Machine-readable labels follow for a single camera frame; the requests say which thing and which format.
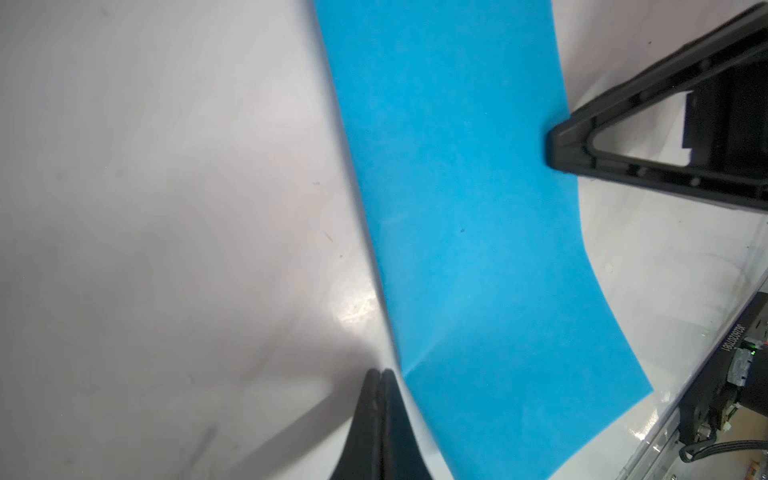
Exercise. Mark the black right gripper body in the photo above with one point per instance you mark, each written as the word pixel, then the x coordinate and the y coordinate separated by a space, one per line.
pixel 725 126

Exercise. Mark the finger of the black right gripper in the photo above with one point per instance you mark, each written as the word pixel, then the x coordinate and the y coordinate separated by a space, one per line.
pixel 571 148

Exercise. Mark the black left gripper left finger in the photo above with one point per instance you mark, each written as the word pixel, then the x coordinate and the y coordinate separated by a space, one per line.
pixel 361 454

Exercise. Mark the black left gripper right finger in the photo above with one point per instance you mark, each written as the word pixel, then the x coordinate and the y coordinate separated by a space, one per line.
pixel 400 454

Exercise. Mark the blue square paper sheet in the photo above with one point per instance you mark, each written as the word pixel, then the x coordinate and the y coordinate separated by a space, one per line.
pixel 505 339

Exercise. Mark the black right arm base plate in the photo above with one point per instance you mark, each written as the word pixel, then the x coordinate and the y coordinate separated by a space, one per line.
pixel 734 376

